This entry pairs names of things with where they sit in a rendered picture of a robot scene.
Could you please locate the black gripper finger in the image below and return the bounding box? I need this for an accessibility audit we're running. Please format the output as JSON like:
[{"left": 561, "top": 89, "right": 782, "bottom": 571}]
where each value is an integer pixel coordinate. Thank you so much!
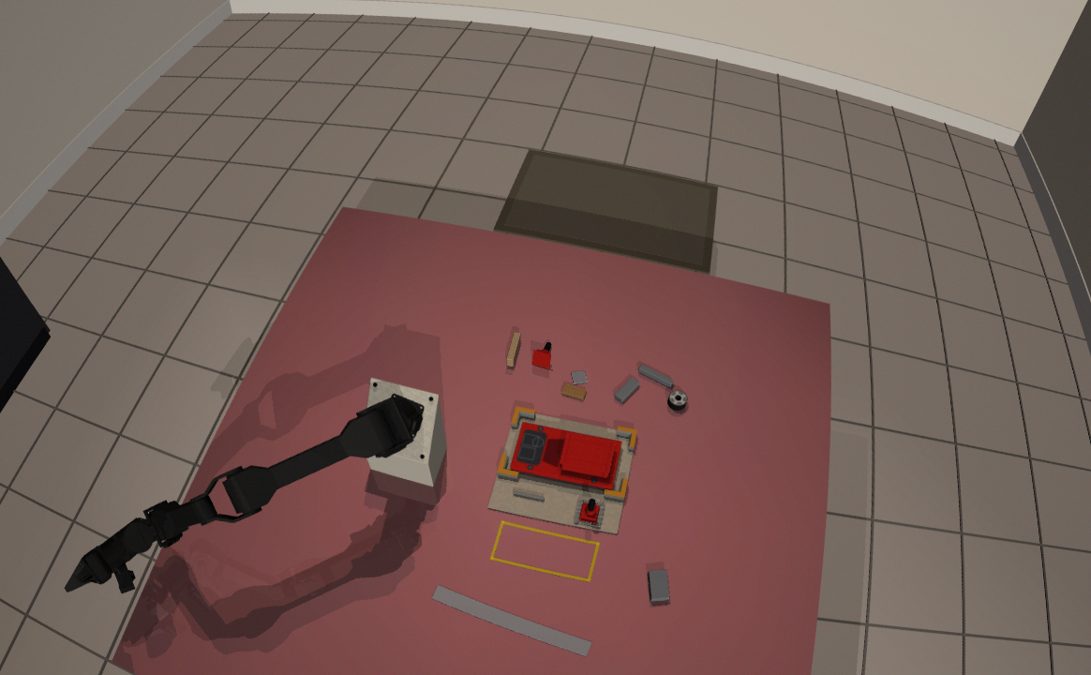
[{"left": 65, "top": 557, "right": 101, "bottom": 593}]

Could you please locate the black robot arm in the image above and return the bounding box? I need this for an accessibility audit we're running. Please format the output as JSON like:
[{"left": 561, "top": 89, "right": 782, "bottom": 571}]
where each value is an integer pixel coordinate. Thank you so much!
[{"left": 120, "top": 394, "right": 425, "bottom": 554}]

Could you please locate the black toy tyre with grey wheel hub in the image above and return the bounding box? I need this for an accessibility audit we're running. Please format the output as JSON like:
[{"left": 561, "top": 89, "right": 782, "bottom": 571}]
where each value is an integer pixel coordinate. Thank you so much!
[{"left": 667, "top": 390, "right": 688, "bottom": 411}]

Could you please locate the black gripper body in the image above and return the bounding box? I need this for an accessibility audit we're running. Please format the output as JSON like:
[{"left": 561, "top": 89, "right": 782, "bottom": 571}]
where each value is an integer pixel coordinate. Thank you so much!
[{"left": 83, "top": 531, "right": 136, "bottom": 584}]

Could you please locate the tan rectangular bar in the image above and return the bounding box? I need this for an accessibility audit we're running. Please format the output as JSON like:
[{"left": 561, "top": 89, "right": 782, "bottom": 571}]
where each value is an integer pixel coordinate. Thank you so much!
[{"left": 506, "top": 332, "right": 521, "bottom": 367}]

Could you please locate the brown rectangular block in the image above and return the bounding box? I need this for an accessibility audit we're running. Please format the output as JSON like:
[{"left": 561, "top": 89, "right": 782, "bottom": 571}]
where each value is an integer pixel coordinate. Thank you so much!
[{"left": 561, "top": 383, "right": 587, "bottom": 400}]

